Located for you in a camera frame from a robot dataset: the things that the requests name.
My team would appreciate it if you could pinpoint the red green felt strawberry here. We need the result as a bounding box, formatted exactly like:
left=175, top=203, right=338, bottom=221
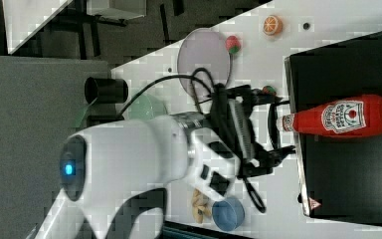
left=225, top=36, right=241, bottom=55

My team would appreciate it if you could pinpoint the white side table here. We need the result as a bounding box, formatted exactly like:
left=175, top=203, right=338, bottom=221
left=2, top=0, right=74, bottom=54

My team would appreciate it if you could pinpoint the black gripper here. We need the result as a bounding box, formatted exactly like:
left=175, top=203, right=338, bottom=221
left=210, top=84, right=295, bottom=177

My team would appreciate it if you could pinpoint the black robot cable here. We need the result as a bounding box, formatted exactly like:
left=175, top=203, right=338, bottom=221
left=115, top=67, right=267, bottom=214

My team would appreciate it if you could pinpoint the small red strawberry toy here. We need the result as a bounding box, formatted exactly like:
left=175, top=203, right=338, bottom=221
left=262, top=86, right=277, bottom=96

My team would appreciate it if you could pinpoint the red felt ketchup bottle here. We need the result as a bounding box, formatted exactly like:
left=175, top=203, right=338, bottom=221
left=277, top=95, right=382, bottom=138

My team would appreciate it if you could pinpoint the orange slice toy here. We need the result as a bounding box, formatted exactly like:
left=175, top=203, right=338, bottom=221
left=263, top=15, right=283, bottom=36

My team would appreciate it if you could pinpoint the black oven door handle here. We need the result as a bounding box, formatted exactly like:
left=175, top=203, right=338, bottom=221
left=268, top=101, right=289, bottom=150

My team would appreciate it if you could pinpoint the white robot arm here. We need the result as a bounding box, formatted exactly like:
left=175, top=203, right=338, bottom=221
left=27, top=84, right=294, bottom=239

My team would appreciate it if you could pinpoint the blue bowl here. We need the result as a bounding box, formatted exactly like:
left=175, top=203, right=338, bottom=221
left=212, top=197, right=245, bottom=232

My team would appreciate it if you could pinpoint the black cylinder camera mount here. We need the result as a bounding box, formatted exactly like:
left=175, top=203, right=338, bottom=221
left=85, top=77, right=128, bottom=104

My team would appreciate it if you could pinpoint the pale pink round plate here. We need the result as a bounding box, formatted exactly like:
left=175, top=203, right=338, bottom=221
left=177, top=28, right=231, bottom=85

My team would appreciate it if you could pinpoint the tan croissant toy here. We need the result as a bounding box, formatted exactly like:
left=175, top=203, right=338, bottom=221
left=191, top=189, right=212, bottom=224

